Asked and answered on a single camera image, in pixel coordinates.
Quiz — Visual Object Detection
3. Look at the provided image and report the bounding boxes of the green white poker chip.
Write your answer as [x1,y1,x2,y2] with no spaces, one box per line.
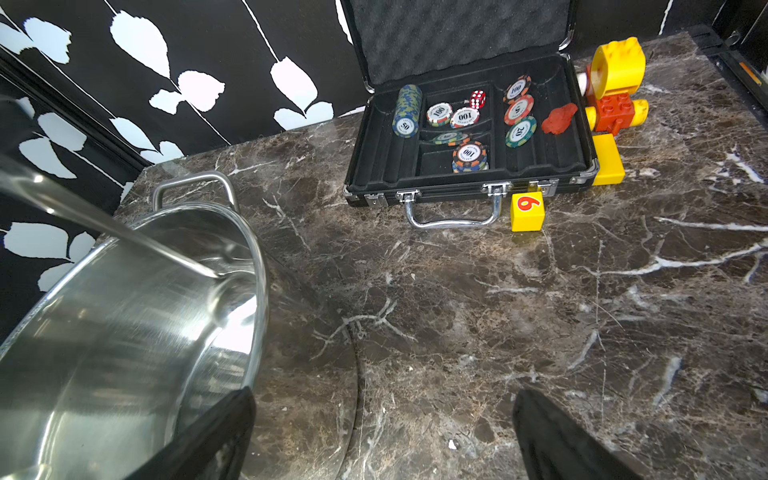
[505,115,537,148]

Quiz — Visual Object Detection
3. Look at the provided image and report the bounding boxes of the stainless steel pot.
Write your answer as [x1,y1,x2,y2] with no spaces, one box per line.
[1,172,269,479]

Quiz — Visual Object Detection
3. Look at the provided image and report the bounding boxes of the black poker chip case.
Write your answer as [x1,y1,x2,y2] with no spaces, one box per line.
[341,1,599,220]

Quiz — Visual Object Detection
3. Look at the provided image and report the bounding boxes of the yellow red toy block figure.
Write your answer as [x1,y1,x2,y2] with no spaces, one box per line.
[579,37,649,186]

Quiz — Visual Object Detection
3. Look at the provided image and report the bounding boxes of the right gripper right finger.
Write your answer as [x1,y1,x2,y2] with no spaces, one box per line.
[512,389,639,480]

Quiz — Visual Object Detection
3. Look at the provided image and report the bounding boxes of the red plastic piece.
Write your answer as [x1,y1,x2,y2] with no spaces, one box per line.
[542,103,578,135]

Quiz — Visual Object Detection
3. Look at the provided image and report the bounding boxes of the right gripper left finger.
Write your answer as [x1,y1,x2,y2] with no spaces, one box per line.
[128,387,257,479]

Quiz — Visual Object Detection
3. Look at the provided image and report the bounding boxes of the yellow number cube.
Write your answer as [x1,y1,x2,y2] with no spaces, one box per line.
[510,191,546,232]

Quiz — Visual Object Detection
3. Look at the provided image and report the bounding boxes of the orange blue chip stack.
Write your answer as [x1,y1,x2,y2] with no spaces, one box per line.
[452,141,489,174]

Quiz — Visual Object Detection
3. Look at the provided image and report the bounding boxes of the blue green chip stack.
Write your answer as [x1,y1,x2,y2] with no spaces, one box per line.
[392,84,423,138]

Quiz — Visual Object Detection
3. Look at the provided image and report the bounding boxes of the long steel spoon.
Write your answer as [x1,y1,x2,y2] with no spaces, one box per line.
[1,155,222,279]

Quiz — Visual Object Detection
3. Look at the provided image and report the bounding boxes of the red translucent die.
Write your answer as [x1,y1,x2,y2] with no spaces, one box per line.
[469,90,487,110]

